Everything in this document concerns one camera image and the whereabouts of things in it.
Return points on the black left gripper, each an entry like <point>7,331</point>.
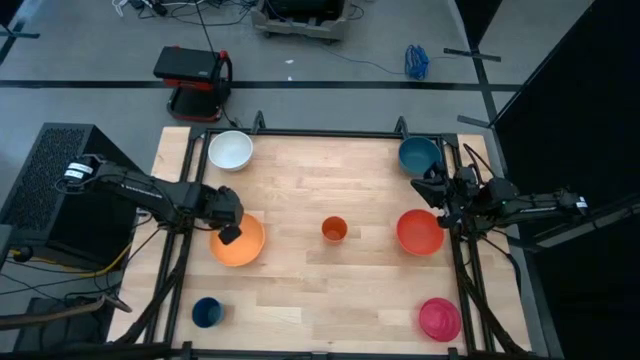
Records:
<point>222,207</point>

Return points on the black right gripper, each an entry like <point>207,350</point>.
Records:
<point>460,192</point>

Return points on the teal blue bowl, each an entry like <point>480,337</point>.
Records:
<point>416,154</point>

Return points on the red bowl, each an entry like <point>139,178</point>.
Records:
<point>420,232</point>

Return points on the light orange bowl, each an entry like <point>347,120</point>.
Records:
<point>247,250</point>

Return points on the white bowl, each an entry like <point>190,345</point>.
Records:
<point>230,150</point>

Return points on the dark blue cup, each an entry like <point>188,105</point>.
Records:
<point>207,312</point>

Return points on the orange cup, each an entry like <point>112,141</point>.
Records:
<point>334,229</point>

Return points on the pink bowl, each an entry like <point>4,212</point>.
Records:
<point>440,320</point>

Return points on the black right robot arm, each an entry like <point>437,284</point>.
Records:
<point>530,207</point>

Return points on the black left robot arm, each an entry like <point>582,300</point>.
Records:
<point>140,190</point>

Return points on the black partition foot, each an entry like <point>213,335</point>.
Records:
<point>475,121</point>
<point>472,54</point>

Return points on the red and black cart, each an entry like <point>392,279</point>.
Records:
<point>185,62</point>

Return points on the grey metal bar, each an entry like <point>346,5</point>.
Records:
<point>590,226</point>

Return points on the black partition panel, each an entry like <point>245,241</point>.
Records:
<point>475,20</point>

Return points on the large black partition curtain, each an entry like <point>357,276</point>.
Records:
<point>590,100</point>

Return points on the black perforated computer tower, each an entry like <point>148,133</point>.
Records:
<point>45,150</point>

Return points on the beige wheeled dolly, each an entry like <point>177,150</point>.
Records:
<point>300,29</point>

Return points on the black equipment box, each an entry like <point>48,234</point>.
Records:
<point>305,7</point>

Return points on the black metal table frame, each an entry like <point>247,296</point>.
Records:
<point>325,133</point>

